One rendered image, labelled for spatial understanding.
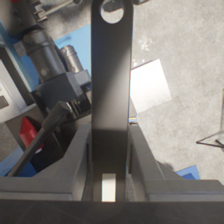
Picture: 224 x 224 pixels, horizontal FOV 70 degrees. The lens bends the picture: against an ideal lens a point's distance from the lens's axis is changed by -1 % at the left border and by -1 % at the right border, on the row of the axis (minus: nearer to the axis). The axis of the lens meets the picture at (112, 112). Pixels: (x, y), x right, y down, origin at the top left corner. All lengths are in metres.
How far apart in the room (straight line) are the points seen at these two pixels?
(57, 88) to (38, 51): 0.15
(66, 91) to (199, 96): 1.51
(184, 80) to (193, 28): 0.48
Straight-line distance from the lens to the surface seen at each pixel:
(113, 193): 0.17
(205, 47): 1.89
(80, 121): 0.69
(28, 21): 0.70
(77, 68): 1.13
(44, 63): 0.68
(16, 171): 0.40
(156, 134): 1.87
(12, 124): 0.70
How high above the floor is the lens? 1.64
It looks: 74 degrees down
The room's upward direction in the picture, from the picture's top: 178 degrees clockwise
